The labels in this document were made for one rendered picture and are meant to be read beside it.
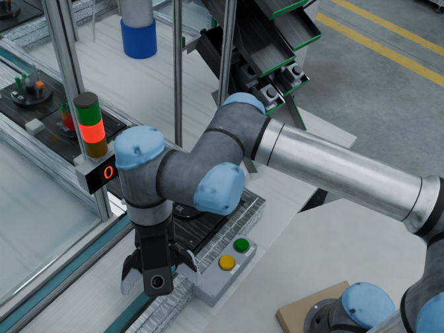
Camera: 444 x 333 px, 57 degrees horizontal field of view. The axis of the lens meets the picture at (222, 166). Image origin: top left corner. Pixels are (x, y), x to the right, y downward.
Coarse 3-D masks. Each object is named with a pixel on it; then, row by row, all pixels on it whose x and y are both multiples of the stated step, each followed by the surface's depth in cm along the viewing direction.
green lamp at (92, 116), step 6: (78, 108) 84; (84, 108) 84; (90, 108) 84; (96, 108) 85; (78, 114) 85; (84, 114) 85; (90, 114) 85; (96, 114) 86; (78, 120) 87; (84, 120) 86; (90, 120) 86; (96, 120) 87
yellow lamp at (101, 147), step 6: (84, 144) 93; (90, 144) 91; (96, 144) 92; (102, 144) 93; (90, 150) 93; (96, 150) 93; (102, 150) 94; (90, 156) 94; (96, 156) 94; (102, 156) 95
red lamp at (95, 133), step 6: (84, 126) 87; (90, 126) 87; (96, 126) 88; (102, 126) 90; (84, 132) 89; (90, 132) 88; (96, 132) 89; (102, 132) 91; (84, 138) 90; (90, 138) 90; (96, 138) 90; (102, 138) 92
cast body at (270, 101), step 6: (252, 90) 120; (264, 90) 115; (270, 90) 114; (258, 96) 116; (264, 96) 115; (270, 96) 114; (276, 96) 116; (264, 102) 116; (270, 102) 115; (264, 108) 117; (270, 108) 117
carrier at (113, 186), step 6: (126, 126) 144; (120, 132) 142; (114, 138) 140; (114, 180) 128; (108, 186) 126; (114, 186) 126; (120, 186) 126; (114, 192) 125; (120, 192) 125; (120, 198) 124
